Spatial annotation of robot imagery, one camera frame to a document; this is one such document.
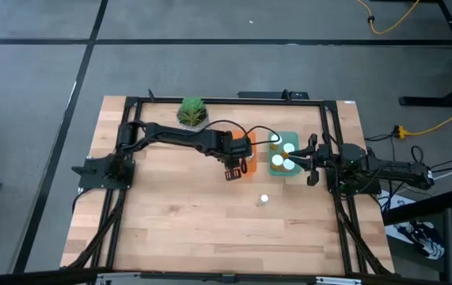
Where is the black aluminium frame bar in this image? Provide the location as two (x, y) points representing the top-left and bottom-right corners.
(0, 268), (452, 285)

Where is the white grey triangle-pattern planter pot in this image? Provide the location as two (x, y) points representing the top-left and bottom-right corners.
(175, 111), (211, 132)

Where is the long yellow power cable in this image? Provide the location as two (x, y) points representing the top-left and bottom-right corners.
(353, 0), (421, 36)

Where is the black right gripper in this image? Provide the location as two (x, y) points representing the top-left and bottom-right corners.
(288, 133), (332, 188)

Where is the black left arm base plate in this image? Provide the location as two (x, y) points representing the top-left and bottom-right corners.
(70, 154), (136, 191)

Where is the yellow extension cord orange plug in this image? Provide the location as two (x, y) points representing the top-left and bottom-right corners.
(393, 100), (452, 140)

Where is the green succulent plant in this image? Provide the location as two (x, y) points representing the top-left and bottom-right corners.
(179, 96), (208, 127)

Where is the translucent orange plastic bin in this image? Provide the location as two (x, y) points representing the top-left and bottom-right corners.
(230, 130), (258, 178)

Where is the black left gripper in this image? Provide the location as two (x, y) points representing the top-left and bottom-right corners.
(216, 138), (253, 182)

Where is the black desk leg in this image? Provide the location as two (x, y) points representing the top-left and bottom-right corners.
(398, 0), (452, 108)

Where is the black white patterned item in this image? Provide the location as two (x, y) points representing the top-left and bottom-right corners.
(385, 218), (446, 260)

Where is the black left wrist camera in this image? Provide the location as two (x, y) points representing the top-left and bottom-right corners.
(230, 135), (253, 157)

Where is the black cable bundle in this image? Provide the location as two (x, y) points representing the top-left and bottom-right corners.
(60, 187), (128, 275)
(329, 193), (393, 276)

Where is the translucent teal plastic bin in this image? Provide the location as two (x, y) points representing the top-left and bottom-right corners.
(268, 131), (303, 177)

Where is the black rail frame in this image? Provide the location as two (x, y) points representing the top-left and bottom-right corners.
(89, 93), (393, 278)

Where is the black power strip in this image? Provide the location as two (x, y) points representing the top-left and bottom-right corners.
(237, 89), (310, 101)

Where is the black left wrist camera cable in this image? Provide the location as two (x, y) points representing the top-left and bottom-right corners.
(199, 119), (283, 150)

